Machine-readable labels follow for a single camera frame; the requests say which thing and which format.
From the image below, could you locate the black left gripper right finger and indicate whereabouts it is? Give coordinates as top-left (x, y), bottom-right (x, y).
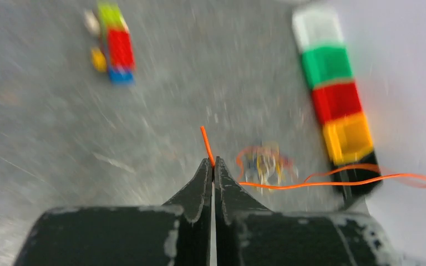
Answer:
top-left (214, 158), bottom-right (400, 265)

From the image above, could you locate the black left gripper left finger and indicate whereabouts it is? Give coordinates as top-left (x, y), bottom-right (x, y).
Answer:
top-left (14, 158), bottom-right (212, 265)

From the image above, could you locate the blue cable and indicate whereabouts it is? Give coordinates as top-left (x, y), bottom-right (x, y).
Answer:
top-left (245, 143), bottom-right (269, 181)

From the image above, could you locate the yellow cable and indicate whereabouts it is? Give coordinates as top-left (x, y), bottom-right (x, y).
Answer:
top-left (255, 145), bottom-right (283, 185)

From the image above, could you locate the orange cable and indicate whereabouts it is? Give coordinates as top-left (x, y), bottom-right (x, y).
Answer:
top-left (200, 126), bottom-right (426, 191)

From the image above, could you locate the black storage bin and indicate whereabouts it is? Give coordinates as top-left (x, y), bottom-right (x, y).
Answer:
top-left (331, 151), bottom-right (382, 203)

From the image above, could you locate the yellow storage bin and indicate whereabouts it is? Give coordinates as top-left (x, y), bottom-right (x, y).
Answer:
top-left (323, 112), bottom-right (373, 165)

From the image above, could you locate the red storage bin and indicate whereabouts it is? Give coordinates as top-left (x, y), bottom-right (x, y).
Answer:
top-left (311, 80), bottom-right (362, 125)

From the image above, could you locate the green storage bin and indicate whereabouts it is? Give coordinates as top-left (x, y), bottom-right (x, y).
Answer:
top-left (301, 45), bottom-right (353, 89)

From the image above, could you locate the colourful toy brick car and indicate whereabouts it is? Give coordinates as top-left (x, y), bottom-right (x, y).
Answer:
top-left (84, 2), bottom-right (136, 84)

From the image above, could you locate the white storage bin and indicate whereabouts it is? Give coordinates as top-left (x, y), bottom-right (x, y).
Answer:
top-left (292, 6), bottom-right (344, 53)

